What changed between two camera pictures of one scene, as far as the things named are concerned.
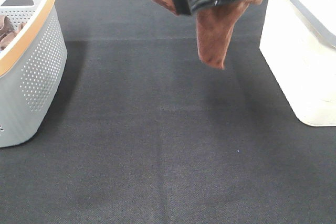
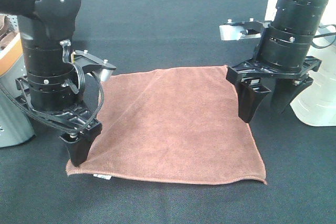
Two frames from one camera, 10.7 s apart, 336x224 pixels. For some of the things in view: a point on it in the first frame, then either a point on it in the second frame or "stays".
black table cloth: (146, 132) stays
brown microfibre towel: (214, 24) to (179, 124)
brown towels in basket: (8, 33) stays
